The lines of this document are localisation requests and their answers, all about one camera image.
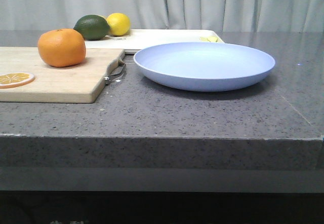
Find light blue plate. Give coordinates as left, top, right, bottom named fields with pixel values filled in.
left=134, top=42, right=276, bottom=92

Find orange mandarin fruit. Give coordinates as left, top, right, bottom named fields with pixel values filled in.
left=37, top=28, right=86, bottom=67

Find cream white tray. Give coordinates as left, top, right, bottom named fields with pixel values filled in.
left=86, top=29, right=223, bottom=54

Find yellow slices on tray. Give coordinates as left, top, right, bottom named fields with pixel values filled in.
left=199, top=36, right=219, bottom=43

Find wooden cutting board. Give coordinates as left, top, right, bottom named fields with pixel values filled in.
left=1, top=47, right=125, bottom=103

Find yellow lemon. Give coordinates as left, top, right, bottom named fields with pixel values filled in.
left=106, top=13, right=131, bottom=36

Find green lime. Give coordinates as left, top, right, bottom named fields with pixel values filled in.
left=73, top=15, right=110, bottom=41

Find grey white curtain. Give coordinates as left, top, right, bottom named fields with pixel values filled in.
left=1, top=0, right=323, bottom=32

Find orange slice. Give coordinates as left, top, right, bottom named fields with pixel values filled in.
left=1, top=72, right=35, bottom=89

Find metal cutting board handle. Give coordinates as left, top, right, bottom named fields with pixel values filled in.
left=104, top=59, right=126, bottom=85

